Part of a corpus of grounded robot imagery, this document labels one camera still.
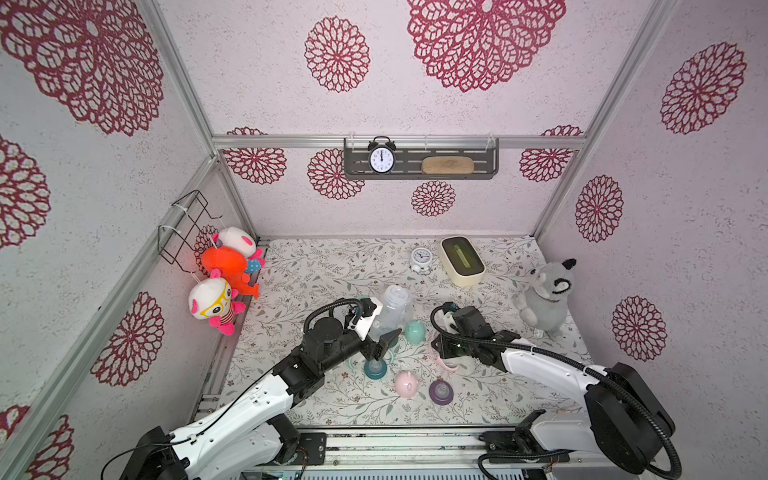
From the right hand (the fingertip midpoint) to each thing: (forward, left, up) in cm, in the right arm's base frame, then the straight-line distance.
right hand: (432, 340), depth 87 cm
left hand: (-3, +13, +16) cm, 21 cm away
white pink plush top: (+26, +61, +15) cm, 68 cm away
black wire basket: (+11, +66, +31) cm, 73 cm away
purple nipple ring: (-13, -2, -4) cm, 14 cm away
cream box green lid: (+30, -12, 0) cm, 33 cm away
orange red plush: (+17, +61, +14) cm, 64 cm away
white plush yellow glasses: (+4, +60, +16) cm, 62 cm away
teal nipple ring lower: (-7, +17, -4) cm, 19 cm away
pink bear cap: (-12, +8, -1) cm, 14 cm away
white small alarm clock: (+34, +2, -2) cm, 34 cm away
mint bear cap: (+4, +5, -2) cm, 6 cm away
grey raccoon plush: (+10, -33, +5) cm, 35 cm away
